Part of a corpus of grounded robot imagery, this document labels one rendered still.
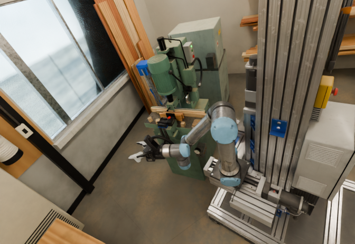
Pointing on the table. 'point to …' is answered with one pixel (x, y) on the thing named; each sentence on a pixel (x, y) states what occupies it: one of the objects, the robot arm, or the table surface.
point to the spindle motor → (161, 74)
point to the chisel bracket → (173, 103)
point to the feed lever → (181, 82)
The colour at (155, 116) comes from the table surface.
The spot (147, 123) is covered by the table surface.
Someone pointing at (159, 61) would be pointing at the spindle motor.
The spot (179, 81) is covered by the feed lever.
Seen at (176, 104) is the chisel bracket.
